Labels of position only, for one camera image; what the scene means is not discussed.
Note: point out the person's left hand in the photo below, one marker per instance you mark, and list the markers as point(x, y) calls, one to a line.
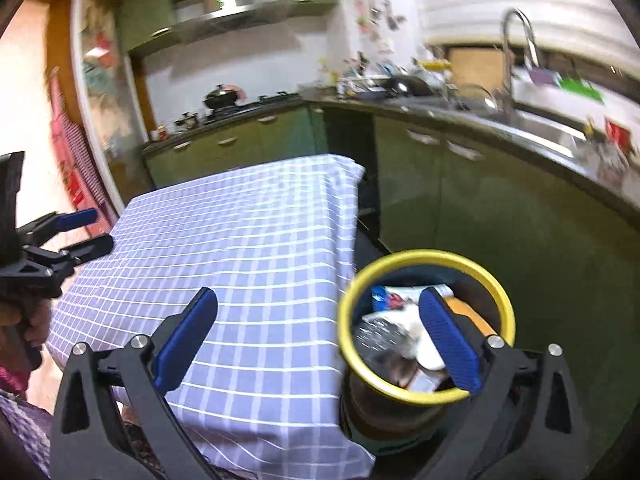
point(37, 325)

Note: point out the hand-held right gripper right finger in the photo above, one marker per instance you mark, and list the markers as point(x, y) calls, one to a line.
point(450, 340)

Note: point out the blue checked tablecloth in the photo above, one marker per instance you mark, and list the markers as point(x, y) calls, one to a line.
point(250, 240)

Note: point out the green sink base cabinet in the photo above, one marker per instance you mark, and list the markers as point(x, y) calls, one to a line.
point(500, 210)

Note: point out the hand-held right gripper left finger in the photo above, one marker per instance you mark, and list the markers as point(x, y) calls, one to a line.
point(185, 340)

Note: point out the yellow rimmed dark bin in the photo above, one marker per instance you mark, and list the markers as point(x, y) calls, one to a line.
point(345, 320)

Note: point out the red paper cup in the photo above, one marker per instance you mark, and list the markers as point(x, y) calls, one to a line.
point(617, 132)

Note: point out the person's left forearm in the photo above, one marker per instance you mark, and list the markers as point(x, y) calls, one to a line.
point(25, 420)

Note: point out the yellow faucet shelf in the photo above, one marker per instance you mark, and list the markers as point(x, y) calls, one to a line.
point(435, 65)

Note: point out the printed glass sliding door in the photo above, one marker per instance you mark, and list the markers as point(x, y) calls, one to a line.
point(100, 85)

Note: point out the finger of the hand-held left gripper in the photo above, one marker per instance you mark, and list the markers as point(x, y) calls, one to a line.
point(75, 218)
point(85, 250)

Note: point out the steel range hood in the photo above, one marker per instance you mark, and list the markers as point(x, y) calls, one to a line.
point(225, 15)

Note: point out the steel kitchen sink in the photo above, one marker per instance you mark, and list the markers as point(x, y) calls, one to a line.
point(545, 130)

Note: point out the white window blind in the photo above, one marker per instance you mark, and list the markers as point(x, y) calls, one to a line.
point(475, 0)

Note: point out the green plastic tray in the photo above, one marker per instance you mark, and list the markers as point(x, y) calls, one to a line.
point(582, 91)

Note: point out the tall steel faucet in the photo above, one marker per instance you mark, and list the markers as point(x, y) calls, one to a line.
point(507, 70)

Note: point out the small red jar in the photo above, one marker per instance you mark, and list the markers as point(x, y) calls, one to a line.
point(160, 133)

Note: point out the black lidded wok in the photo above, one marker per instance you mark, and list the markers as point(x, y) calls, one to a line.
point(220, 99)

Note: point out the pink checked apron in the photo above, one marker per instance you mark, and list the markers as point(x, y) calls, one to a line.
point(70, 150)

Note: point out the black gas stove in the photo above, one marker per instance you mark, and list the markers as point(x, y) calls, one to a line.
point(265, 101)

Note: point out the purple plastic tray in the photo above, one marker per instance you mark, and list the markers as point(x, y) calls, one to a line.
point(545, 76)

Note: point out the black built-in appliance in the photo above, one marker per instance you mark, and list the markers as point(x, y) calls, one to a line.
point(350, 160)

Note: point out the green base cabinet with drawers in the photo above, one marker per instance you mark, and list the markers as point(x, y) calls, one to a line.
point(240, 145)

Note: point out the wooden cutting board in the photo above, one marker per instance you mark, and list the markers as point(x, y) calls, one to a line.
point(475, 65)

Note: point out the glass pot lid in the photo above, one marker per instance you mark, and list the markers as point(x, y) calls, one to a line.
point(492, 102)

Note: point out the small steel pot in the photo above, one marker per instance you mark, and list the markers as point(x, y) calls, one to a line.
point(187, 121)

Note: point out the green wall cabinets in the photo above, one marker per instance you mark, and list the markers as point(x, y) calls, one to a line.
point(145, 15)

